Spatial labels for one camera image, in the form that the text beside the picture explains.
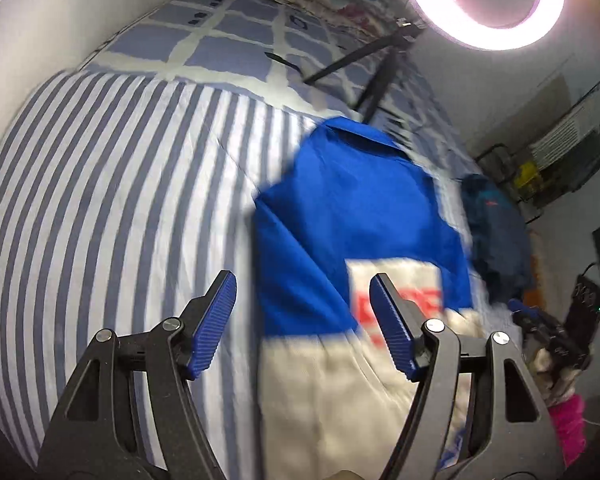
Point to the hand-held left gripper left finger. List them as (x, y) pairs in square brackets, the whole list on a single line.
[(215, 320)]

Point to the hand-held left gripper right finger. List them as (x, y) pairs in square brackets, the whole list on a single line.
[(394, 325)]

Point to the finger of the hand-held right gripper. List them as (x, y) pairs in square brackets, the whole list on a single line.
[(519, 305)]

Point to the blue and cream jacket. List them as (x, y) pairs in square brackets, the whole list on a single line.
[(355, 200)]

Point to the person's right forearm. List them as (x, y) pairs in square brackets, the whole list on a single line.
[(567, 425)]

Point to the black power strip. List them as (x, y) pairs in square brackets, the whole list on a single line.
[(587, 292)]

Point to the dark blue garment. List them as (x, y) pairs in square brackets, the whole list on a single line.
[(497, 235)]

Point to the yellow box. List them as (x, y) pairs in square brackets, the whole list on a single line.
[(525, 174)]

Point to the black chair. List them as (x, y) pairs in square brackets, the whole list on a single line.
[(495, 160)]

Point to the blue striped bed sheet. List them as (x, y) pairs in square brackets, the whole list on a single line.
[(105, 185)]

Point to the black tripod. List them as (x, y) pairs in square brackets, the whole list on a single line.
[(380, 75)]

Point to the blue checked bed sheet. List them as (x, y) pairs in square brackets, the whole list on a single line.
[(230, 25)]

